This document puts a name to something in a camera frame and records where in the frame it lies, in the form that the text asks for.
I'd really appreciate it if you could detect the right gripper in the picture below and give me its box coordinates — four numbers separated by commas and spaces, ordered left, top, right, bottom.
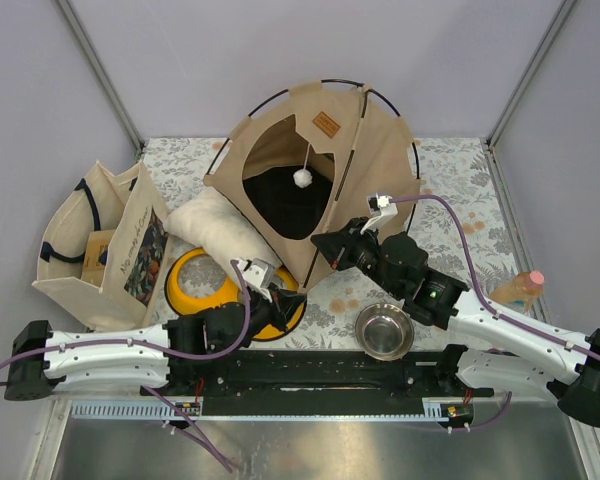
313, 215, 404, 297

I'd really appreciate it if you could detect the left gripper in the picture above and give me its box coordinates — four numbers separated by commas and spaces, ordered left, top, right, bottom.
222, 284, 307, 358

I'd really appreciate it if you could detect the beige pet tent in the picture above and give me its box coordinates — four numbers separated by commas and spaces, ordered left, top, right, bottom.
203, 79, 421, 295

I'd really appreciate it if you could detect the black tent pole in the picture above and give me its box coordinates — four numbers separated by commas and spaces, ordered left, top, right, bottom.
207, 77, 421, 236
301, 84, 369, 292

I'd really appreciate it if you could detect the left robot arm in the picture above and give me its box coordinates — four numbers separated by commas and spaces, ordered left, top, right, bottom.
3, 285, 306, 401

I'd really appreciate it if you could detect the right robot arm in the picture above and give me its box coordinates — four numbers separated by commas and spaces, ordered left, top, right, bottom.
311, 218, 600, 428

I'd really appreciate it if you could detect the white pompom toy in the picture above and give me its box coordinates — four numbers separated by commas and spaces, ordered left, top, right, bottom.
293, 168, 313, 189

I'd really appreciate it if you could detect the stainless steel bowl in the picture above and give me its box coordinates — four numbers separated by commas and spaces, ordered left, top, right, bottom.
355, 303, 415, 361

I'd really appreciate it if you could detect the yellow double bowl holder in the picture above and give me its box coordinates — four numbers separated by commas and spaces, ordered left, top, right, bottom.
164, 248, 307, 342

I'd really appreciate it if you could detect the white fluffy cushion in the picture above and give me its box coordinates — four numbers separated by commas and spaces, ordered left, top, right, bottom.
163, 187, 282, 285

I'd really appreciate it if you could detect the orange drink bottle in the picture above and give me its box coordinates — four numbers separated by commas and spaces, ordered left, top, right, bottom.
489, 270, 545, 314

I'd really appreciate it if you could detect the cream tote bag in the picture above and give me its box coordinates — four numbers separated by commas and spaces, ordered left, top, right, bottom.
32, 163, 170, 332

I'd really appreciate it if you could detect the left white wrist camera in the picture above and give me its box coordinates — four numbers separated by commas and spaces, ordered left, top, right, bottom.
231, 258, 276, 302

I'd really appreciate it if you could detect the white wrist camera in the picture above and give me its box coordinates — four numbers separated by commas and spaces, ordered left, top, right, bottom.
362, 193, 398, 232
231, 258, 276, 302

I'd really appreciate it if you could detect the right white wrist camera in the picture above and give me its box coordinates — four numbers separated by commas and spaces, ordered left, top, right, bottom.
362, 193, 398, 232

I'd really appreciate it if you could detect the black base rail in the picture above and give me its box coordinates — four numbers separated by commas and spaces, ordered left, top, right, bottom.
158, 349, 470, 417

